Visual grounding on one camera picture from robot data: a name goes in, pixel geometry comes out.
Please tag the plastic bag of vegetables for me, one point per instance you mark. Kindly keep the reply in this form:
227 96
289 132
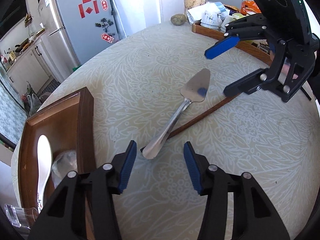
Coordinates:
30 100

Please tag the brown stone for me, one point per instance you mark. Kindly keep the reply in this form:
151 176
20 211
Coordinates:
178 19

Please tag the silver refrigerator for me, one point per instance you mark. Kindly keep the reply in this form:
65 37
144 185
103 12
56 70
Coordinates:
79 29

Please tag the white rice paddle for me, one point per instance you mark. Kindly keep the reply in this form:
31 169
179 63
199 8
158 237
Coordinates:
44 162

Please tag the white kitchen cabinets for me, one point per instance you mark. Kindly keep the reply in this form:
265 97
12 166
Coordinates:
33 68

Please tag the orange snack bag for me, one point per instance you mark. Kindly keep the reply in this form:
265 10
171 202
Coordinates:
249 7

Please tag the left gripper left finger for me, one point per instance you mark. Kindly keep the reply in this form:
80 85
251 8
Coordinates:
64 216

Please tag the dark brown chopstick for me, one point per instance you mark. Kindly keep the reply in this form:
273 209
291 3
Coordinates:
197 119

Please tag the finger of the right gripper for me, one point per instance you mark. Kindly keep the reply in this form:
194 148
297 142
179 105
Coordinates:
252 82
253 27

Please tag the steel cake server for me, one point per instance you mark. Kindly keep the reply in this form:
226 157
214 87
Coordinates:
195 90

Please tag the clear drinking glass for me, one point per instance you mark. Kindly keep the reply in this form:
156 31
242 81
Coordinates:
23 219

